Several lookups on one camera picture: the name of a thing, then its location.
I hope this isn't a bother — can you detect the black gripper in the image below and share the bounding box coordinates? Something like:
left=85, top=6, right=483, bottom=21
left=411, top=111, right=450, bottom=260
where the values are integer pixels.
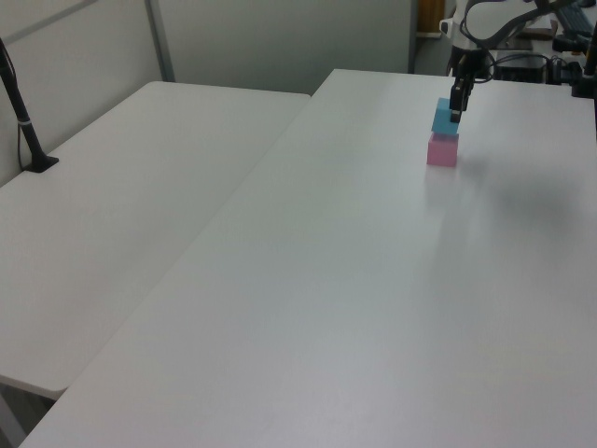
left=449, top=46, right=489, bottom=124

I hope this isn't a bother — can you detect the blue cube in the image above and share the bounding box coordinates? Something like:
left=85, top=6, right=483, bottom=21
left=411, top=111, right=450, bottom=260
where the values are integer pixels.
left=431, top=97, right=463, bottom=136

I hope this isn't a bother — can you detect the pink cube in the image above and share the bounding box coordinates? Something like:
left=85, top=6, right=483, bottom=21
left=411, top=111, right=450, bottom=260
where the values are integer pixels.
left=426, top=132, right=460, bottom=167

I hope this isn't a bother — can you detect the black electronics box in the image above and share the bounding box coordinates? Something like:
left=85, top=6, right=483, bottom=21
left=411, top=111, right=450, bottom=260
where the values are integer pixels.
left=493, top=54, right=548, bottom=83

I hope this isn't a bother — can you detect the yellow wooden panel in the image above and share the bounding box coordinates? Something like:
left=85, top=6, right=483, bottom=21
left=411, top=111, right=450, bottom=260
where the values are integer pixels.
left=417, top=0, right=444, bottom=36

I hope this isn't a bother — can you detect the black table clamp stand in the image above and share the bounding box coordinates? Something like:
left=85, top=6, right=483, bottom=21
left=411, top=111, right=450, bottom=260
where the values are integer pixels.
left=571, top=36, right=597, bottom=99

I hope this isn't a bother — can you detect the dark computer keyboard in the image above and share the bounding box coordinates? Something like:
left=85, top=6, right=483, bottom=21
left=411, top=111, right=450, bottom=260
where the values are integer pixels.
left=554, top=3, right=591, bottom=34

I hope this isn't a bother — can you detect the white side table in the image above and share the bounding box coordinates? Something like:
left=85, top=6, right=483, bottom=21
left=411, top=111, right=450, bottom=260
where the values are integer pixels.
left=0, top=80, right=312, bottom=401

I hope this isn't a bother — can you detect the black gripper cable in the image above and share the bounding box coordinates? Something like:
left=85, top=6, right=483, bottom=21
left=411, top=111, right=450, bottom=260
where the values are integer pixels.
left=459, top=0, right=496, bottom=83

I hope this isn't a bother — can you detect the grey metal partition post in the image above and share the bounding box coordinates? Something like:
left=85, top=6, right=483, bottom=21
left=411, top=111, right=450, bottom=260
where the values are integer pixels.
left=144, top=0, right=176, bottom=83

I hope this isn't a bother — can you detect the black pole camera stand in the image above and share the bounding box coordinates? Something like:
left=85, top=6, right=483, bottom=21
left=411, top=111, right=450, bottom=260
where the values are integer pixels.
left=0, top=36, right=61, bottom=175

